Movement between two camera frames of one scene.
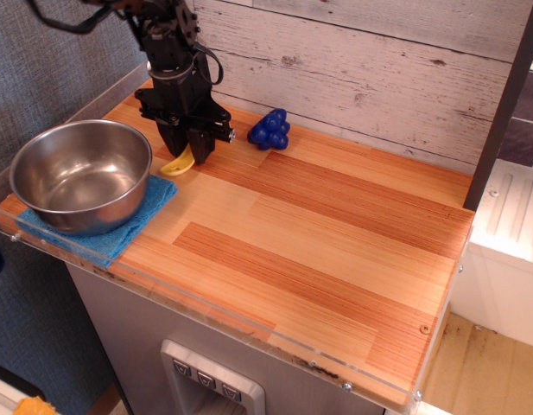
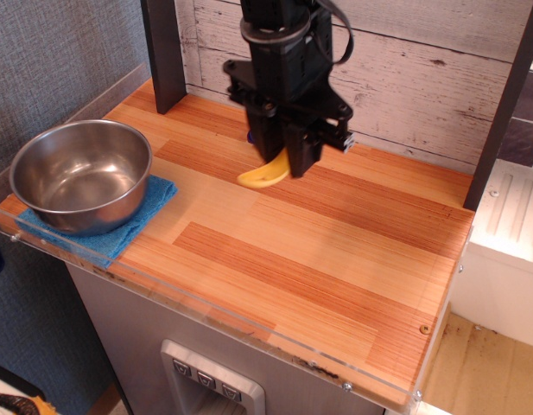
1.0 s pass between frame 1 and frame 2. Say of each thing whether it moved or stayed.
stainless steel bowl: stayed
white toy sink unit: stayed
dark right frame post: stayed
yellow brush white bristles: moved
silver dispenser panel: stayed
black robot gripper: moved
